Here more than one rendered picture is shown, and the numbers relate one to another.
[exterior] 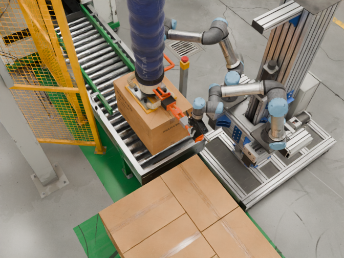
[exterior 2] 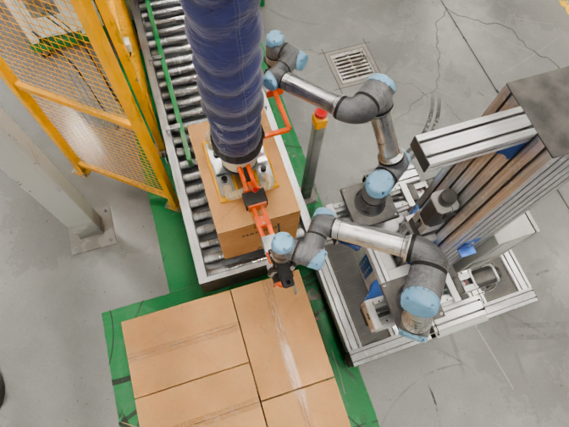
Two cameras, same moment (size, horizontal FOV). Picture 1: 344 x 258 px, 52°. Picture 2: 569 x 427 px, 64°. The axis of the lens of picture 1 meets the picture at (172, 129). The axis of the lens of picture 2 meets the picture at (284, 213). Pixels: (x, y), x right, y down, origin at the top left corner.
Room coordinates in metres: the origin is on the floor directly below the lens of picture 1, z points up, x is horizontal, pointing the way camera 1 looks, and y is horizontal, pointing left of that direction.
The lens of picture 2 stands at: (0.91, -0.28, 3.02)
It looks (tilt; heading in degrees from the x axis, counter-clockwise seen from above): 67 degrees down; 13
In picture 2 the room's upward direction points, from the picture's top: 5 degrees clockwise
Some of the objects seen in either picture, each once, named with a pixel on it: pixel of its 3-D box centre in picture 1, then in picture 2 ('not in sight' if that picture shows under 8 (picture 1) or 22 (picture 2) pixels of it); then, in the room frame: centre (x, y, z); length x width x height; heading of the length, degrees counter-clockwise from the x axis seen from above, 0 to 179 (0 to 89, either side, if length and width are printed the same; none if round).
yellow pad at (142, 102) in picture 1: (141, 95); (220, 168); (1.81, 0.26, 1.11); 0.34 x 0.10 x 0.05; 37
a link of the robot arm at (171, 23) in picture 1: (168, 24); (291, 59); (2.20, 0.05, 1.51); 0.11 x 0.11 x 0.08; 72
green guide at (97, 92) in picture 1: (71, 63); (157, 62); (2.65, 1.08, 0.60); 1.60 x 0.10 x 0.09; 35
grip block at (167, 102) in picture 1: (168, 102); (255, 199); (1.67, 0.03, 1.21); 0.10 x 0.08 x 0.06; 127
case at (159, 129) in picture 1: (152, 108); (244, 185); (1.86, 0.17, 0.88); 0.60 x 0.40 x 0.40; 36
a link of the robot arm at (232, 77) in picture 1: (231, 81); (378, 185); (1.91, -0.47, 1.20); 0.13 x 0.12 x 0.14; 162
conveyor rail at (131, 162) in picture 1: (83, 93); (162, 116); (2.33, 0.92, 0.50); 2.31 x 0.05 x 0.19; 35
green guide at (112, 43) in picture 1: (116, 44); not in sight; (2.96, 0.64, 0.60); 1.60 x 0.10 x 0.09; 35
